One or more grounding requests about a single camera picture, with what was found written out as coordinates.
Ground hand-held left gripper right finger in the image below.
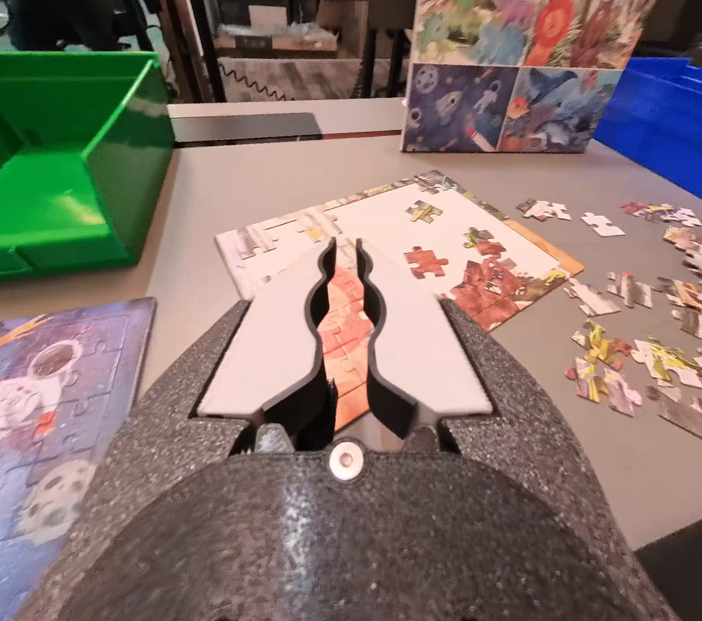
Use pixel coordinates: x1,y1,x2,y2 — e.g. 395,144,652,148
355,239,493,438

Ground flat cardboard box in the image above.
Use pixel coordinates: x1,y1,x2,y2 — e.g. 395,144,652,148
214,30,339,58

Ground lion puzzle tray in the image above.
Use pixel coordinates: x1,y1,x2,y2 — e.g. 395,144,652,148
215,170,585,430

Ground illustrated puzzle box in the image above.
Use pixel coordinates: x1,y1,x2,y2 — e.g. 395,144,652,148
402,0,674,154

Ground grey desk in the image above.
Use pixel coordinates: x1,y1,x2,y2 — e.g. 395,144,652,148
0,97,702,550

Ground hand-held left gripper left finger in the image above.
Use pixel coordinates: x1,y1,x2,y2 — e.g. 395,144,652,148
196,237,337,421

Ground white face-down puzzle piece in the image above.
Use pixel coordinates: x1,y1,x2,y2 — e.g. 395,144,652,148
580,212,626,238

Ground brown and green puzzle piece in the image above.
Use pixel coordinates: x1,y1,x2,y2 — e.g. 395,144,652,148
463,228,506,257

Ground green and grey puzzle piece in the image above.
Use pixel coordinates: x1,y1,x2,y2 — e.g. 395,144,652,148
406,200,444,223

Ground black flat panel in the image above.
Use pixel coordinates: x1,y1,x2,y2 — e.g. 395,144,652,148
170,112,322,145

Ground green plastic bin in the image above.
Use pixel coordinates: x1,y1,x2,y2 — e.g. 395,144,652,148
0,51,176,282

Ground reddish brown puzzle piece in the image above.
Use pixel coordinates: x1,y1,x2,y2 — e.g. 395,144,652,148
404,246,450,280

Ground grey striped edge puzzle piece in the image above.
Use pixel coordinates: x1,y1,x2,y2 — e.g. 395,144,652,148
236,229,276,261

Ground assembled lion puzzle pieces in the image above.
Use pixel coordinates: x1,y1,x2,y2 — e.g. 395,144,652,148
318,265,379,430

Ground blue plastic bin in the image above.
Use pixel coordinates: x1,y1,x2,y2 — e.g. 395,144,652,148
594,56,702,200

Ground red-tipped grey striped puzzle piece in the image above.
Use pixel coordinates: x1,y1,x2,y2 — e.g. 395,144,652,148
606,272,653,309

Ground pile of puzzle pieces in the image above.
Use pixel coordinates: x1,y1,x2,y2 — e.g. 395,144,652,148
516,196,702,438

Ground assembled grey branch pieces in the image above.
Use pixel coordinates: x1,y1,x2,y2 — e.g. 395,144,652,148
274,210,343,249

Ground dark blue puzzle board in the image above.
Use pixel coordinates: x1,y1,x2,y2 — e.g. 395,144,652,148
0,296,157,621

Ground brown trunk puzzle piece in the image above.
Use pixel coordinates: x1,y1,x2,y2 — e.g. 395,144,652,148
466,259,516,298

